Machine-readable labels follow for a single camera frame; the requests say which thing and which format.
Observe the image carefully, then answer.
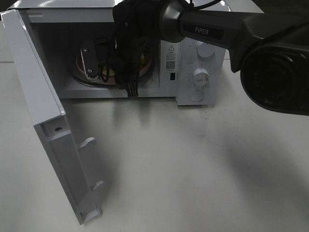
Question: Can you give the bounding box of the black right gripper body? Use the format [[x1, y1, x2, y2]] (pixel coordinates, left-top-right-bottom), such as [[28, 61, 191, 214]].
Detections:
[[112, 0, 166, 73]]

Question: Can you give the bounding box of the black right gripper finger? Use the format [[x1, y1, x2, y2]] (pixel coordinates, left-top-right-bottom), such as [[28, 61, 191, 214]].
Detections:
[[81, 40, 99, 80]]

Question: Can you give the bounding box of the pink round plate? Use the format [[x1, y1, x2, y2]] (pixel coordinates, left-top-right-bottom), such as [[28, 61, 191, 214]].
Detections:
[[76, 50, 152, 86]]

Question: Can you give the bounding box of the toast sandwich with ham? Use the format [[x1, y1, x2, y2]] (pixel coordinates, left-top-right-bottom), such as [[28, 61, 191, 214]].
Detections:
[[101, 49, 153, 77]]

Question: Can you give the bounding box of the round door release button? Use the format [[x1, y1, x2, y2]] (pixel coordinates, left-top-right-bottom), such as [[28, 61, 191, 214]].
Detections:
[[189, 90, 204, 102]]

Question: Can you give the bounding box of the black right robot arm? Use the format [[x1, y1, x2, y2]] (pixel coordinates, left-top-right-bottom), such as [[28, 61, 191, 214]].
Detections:
[[81, 0, 309, 115]]

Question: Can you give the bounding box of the white microwave oven body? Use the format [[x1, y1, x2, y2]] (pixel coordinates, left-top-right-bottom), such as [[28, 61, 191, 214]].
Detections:
[[1, 0, 225, 107]]

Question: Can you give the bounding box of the upper white power knob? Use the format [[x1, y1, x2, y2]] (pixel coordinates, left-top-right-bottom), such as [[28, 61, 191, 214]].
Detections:
[[196, 41, 215, 58]]

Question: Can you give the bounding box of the lower white timer knob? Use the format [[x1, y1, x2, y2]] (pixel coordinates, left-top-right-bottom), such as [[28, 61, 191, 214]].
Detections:
[[193, 68, 209, 87]]

